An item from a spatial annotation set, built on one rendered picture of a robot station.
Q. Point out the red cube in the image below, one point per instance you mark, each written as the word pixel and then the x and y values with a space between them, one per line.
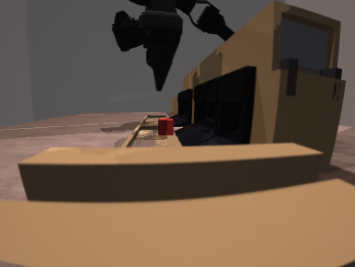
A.
pixel 165 127

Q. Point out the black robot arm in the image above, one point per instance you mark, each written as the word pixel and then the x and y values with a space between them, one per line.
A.
pixel 128 36

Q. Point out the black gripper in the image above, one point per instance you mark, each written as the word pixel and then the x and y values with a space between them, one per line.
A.
pixel 165 29

